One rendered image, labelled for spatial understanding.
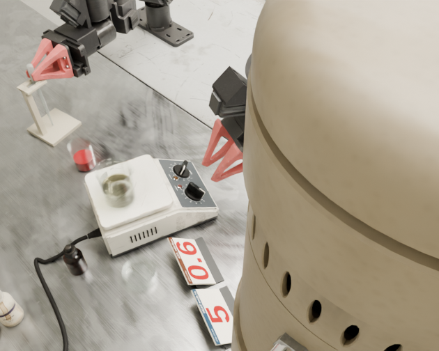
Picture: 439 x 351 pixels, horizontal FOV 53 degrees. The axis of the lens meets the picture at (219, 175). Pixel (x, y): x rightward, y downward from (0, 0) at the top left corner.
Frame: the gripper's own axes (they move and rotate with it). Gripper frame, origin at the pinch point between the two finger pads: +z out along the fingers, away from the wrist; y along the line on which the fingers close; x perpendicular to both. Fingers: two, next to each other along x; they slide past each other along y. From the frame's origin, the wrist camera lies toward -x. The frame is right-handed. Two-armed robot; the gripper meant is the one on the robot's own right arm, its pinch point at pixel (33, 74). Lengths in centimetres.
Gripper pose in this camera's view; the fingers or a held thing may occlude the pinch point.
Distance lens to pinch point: 92.2
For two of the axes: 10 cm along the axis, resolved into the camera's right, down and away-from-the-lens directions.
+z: -5.7, 6.3, -5.4
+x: -0.1, 6.5, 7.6
